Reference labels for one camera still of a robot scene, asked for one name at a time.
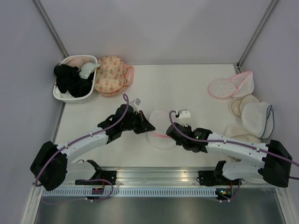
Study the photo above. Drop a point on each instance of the pink rimmed mesh laundry bag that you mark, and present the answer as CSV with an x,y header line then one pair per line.
x,y
158,138

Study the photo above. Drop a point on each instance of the black bras in basket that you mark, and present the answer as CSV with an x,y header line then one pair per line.
x,y
69,81

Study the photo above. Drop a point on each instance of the aluminium corner post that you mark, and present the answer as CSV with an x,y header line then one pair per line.
x,y
46,19
261,25

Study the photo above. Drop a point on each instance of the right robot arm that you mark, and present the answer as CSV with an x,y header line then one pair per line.
x,y
258,162

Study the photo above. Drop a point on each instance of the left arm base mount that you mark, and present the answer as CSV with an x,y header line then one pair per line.
x,y
108,175

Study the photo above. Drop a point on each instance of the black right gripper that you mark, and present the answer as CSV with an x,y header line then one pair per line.
x,y
188,127

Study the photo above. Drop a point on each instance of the pink mesh laundry bag open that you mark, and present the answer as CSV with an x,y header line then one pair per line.
x,y
244,84

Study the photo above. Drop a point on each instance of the pink mesh laundry bag flat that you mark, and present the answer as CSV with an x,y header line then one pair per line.
x,y
222,88

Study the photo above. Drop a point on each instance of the right aluminium corner post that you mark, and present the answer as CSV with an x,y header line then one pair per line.
x,y
261,25

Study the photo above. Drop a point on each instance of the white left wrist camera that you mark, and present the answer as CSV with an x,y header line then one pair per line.
x,y
135,104

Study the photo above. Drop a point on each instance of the white bra in basket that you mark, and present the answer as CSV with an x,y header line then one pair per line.
x,y
87,69

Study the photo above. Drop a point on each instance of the beige bra cup upper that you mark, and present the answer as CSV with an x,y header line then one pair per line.
x,y
238,104

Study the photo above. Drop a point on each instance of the aluminium front rail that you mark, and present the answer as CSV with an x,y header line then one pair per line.
x,y
141,176

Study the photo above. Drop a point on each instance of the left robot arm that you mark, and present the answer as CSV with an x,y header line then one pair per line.
x,y
54,163

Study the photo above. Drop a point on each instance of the left aluminium corner post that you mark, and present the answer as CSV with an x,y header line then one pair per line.
x,y
46,19

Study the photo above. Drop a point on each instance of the white slotted cable duct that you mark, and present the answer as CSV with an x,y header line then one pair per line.
x,y
133,192

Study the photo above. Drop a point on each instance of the floral peach bra case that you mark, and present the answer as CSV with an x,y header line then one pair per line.
x,y
113,76

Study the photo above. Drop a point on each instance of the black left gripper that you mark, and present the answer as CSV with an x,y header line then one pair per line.
x,y
144,125

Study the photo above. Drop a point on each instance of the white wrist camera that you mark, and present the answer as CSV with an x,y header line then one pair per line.
x,y
183,117
135,104

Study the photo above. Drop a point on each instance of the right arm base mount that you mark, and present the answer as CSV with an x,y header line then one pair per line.
x,y
210,178

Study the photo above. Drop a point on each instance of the white plastic laundry basket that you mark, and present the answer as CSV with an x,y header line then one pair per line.
x,y
76,61

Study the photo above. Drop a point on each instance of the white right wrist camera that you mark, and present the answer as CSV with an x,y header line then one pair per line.
x,y
183,117

